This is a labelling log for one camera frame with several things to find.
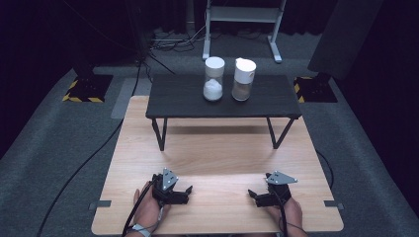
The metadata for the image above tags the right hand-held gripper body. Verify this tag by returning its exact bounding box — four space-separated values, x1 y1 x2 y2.
255 170 298 208

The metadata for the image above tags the black yellow-striped stand base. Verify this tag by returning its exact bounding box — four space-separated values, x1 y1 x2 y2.
61 74 115 104
293 76 339 104

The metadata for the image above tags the black raised shelf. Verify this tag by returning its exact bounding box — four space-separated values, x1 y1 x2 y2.
144 74 303 152

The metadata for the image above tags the dark grey tilted panel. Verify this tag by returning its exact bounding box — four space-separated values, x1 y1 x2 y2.
307 0 385 81

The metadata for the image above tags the right hand-held gripper cable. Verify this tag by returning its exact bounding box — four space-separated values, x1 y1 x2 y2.
272 188 289 237

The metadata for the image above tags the left hand-held gripper cable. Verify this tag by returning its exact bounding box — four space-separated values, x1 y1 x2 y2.
121 179 159 237

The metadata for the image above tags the person's right hand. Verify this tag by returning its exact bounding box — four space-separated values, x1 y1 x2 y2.
267 197 304 237

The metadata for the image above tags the hand-held gripper cable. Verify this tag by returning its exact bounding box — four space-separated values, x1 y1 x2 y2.
272 188 289 237
121 179 159 237

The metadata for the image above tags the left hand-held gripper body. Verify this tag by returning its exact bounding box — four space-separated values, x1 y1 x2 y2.
150 167 191 207

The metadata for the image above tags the grey table bracket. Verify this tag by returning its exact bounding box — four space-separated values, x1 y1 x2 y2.
88 199 112 211
323 199 346 211

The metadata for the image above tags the long black floor cable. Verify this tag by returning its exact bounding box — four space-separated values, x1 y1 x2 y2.
35 58 143 237

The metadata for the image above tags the bundle of floor cables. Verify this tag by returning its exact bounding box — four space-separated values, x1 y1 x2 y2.
144 25 208 75

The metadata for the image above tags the grey floor strip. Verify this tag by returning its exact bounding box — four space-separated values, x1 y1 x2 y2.
110 77 153 120

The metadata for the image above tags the white metal stand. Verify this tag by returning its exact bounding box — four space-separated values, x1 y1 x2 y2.
201 0 288 64

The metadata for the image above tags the thin black floor cable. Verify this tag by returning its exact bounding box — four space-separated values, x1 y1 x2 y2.
315 149 335 190

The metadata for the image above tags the white powder jar round lid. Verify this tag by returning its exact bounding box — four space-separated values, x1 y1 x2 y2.
202 56 226 103

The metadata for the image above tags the person's left hand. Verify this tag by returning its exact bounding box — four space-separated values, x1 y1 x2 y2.
132 181 173 233

